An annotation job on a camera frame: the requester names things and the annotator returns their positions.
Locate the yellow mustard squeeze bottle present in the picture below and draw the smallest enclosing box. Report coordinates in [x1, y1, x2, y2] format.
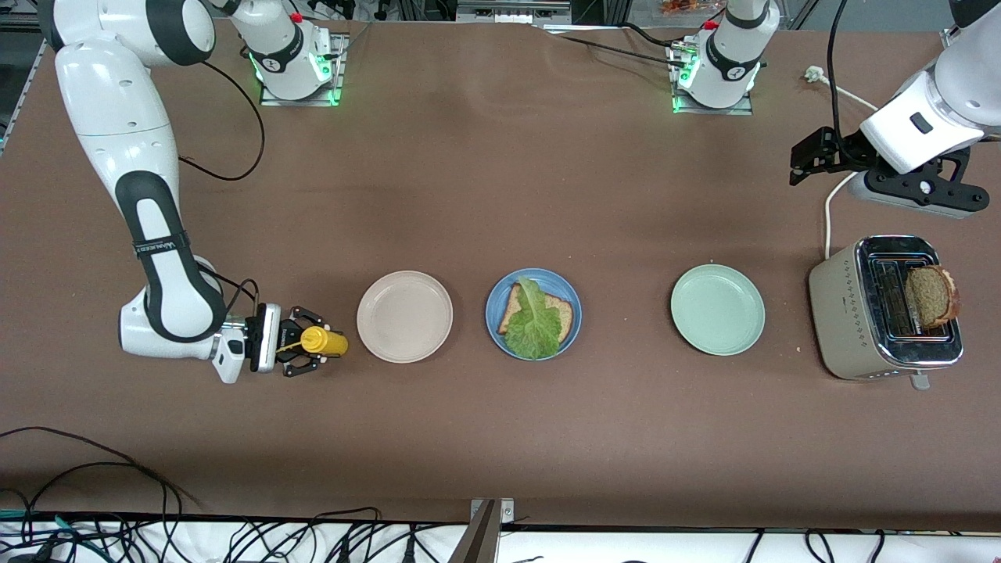
[275, 326, 350, 358]

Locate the brown bread slice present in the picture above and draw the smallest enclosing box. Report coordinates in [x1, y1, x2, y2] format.
[905, 266, 960, 329]
[497, 283, 575, 345]

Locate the green lettuce leaf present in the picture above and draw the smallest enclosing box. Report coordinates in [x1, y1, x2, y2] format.
[504, 278, 565, 360]

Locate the beige plate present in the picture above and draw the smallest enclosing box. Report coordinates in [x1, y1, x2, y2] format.
[357, 271, 454, 364]

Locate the pale green plate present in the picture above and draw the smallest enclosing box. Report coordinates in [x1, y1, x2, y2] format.
[670, 264, 766, 357]

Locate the blue plate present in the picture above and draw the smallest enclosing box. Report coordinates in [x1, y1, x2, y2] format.
[485, 268, 583, 361]

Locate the beige and chrome toaster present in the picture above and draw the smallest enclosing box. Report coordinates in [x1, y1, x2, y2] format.
[809, 235, 964, 390]

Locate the white toaster power cord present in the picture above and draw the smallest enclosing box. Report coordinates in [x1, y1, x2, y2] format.
[805, 66, 881, 260]

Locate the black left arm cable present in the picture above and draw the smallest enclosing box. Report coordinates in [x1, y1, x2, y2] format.
[827, 0, 853, 153]

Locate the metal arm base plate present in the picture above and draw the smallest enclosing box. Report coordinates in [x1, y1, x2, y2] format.
[669, 43, 756, 117]
[260, 31, 350, 107]

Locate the black loose cable loop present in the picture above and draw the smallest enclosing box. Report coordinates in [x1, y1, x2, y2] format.
[0, 461, 200, 563]
[0, 426, 185, 563]

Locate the black arm base cable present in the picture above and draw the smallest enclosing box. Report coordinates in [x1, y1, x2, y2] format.
[540, 22, 689, 70]

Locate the metal mount bracket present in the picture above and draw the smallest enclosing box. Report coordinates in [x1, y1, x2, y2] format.
[450, 498, 517, 563]

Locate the grey metal background frame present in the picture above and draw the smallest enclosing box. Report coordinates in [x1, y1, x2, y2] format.
[456, 0, 572, 24]

